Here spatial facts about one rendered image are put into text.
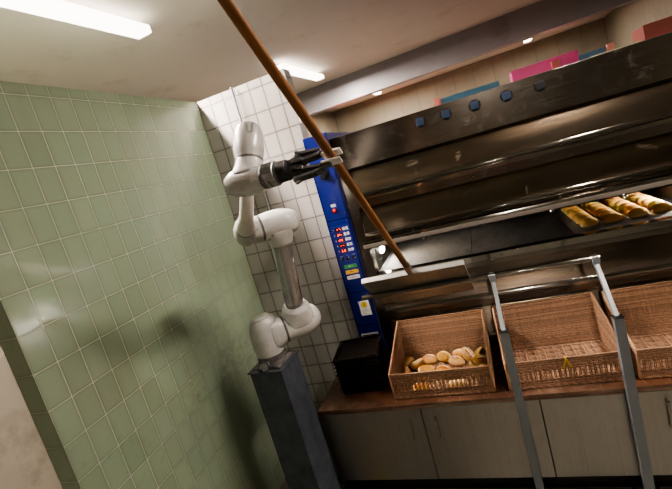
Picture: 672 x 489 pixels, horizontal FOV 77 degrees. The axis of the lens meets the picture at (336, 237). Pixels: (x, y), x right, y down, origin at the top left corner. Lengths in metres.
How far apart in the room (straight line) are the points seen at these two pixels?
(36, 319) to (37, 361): 0.15
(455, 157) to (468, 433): 1.53
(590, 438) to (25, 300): 2.57
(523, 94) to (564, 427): 1.73
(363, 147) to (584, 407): 1.81
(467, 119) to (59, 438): 2.42
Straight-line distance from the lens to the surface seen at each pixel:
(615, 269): 2.81
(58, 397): 2.01
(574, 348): 2.79
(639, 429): 2.54
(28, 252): 1.99
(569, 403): 2.48
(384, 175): 2.64
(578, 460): 2.68
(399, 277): 2.26
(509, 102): 2.60
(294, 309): 2.29
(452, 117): 2.59
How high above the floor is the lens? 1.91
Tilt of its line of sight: 9 degrees down
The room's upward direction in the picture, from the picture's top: 16 degrees counter-clockwise
